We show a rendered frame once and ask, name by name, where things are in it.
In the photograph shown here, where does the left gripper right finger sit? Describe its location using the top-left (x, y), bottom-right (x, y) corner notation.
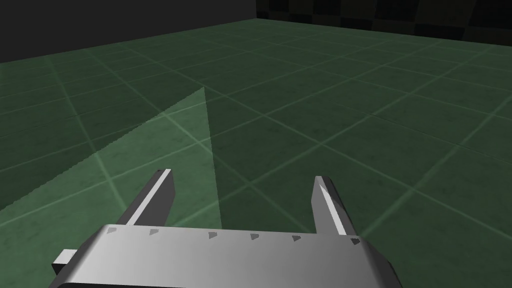
top-left (310, 175), bottom-right (358, 237)

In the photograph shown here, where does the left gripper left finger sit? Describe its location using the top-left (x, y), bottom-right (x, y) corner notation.
top-left (115, 168), bottom-right (176, 227)

